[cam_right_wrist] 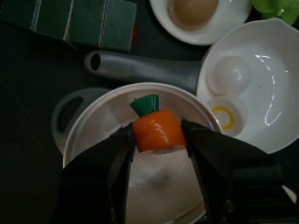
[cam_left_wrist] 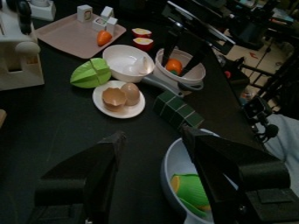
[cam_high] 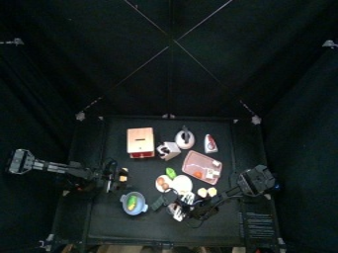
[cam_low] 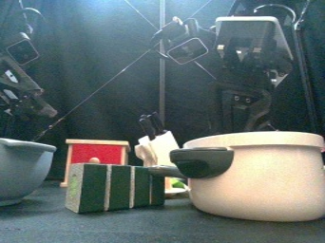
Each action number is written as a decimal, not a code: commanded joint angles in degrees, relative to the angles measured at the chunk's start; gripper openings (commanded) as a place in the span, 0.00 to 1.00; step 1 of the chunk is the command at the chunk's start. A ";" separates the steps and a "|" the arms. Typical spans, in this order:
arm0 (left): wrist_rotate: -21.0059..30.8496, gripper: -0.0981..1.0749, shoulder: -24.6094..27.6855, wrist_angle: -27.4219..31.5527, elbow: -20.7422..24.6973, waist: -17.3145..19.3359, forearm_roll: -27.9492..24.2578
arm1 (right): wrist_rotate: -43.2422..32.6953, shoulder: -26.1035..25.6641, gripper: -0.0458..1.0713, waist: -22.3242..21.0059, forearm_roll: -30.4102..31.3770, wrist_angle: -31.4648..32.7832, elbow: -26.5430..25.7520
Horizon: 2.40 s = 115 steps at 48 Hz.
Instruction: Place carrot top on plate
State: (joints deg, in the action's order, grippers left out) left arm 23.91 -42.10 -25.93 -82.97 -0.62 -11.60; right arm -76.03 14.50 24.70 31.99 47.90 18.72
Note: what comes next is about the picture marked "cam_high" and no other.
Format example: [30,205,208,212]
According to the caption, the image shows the yellow green toy corn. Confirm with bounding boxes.
[126,195,140,211]

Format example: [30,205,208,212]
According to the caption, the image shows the plate with brown eggs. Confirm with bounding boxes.
[156,174,174,194]

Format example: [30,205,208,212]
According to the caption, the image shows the white round plate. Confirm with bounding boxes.
[170,174,194,196]

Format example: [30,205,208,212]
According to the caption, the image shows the pink tray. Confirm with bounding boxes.
[181,149,225,186]

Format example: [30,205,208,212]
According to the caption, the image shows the white cube black marks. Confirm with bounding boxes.
[157,141,182,162]

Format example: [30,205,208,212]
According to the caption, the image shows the wooden toy box red drawer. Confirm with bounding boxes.
[126,126,157,160]

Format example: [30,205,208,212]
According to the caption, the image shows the blue bowl with handles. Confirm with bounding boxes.
[119,191,150,216]

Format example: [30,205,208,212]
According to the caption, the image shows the dark grey toy utensil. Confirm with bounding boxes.
[152,196,178,212]

